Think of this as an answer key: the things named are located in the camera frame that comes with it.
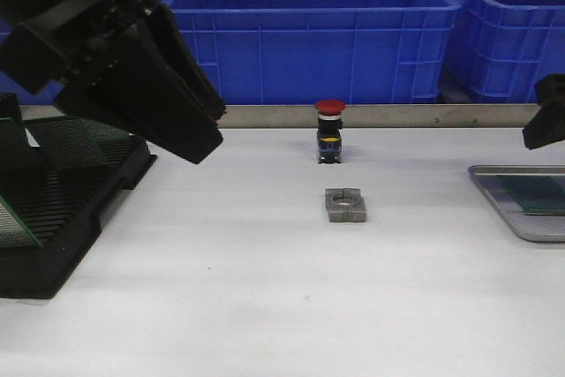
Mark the black slotted board rack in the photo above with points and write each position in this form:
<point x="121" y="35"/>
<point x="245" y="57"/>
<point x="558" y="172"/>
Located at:
<point x="64" y="211"/>

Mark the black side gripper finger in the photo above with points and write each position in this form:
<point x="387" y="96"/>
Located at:
<point x="131" y="87"/>

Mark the right front blue crate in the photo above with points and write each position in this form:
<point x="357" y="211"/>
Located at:
<point x="499" y="49"/>

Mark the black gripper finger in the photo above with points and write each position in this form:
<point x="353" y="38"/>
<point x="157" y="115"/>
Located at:
<point x="547" y="127"/>
<point x="550" y="89"/>

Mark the steel table edge rail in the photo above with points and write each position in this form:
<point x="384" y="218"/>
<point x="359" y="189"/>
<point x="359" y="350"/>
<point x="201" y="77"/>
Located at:
<point x="373" y="116"/>

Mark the dark green leftmost board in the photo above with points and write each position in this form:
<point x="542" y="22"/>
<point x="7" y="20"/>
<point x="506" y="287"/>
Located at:
<point x="22" y="166"/>

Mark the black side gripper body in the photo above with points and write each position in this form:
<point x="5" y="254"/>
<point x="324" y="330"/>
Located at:
<point x="49" y="36"/>

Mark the silver metal tray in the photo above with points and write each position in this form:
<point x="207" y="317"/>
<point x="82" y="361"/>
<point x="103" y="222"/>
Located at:
<point x="533" y="228"/>

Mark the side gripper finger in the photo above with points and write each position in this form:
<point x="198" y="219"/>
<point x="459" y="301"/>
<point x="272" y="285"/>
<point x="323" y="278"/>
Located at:
<point x="171" y="45"/>

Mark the red emergency stop button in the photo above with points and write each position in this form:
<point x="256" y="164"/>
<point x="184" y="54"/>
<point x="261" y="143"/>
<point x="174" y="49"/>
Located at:
<point x="330" y="124"/>

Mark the grey metal clamp block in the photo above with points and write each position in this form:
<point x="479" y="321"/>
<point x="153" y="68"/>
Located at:
<point x="345" y="205"/>

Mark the centre blue plastic crate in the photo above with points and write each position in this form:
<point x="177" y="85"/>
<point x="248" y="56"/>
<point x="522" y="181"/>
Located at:
<point x="285" y="52"/>

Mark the green perforated board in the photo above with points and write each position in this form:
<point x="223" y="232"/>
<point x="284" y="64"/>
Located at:
<point x="14" y="232"/>
<point x="72" y="143"/>
<point x="536" y="195"/>

